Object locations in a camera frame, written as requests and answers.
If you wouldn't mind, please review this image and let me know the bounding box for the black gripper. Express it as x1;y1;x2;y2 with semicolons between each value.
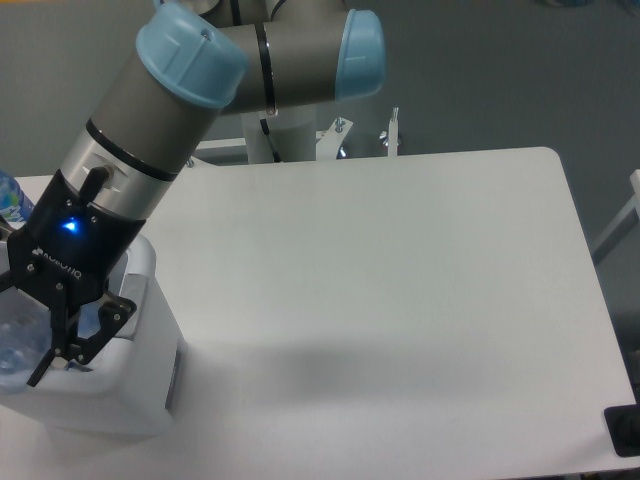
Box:
0;168;147;388

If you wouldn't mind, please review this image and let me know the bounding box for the clear plastic water bottle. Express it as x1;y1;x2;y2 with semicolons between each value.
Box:
0;287;81;396

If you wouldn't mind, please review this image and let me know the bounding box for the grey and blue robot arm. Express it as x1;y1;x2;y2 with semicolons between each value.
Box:
1;1;386;392

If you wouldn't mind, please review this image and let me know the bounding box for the white plastic trash bin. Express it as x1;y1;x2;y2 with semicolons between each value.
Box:
1;236;186;435

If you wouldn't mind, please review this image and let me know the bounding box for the black clamp at table edge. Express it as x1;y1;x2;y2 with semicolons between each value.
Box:
604;404;639;458

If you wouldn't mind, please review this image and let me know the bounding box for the black cable on pedestal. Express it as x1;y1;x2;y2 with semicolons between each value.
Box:
258;117;283;163

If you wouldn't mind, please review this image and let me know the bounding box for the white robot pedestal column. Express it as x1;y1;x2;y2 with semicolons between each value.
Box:
241;105;317;164

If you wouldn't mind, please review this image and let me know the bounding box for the white pedestal base bracket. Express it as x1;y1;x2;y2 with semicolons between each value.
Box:
186;106;403;169

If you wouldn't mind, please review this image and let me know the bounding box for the white frame at right edge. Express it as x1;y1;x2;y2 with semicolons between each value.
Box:
591;170;639;265

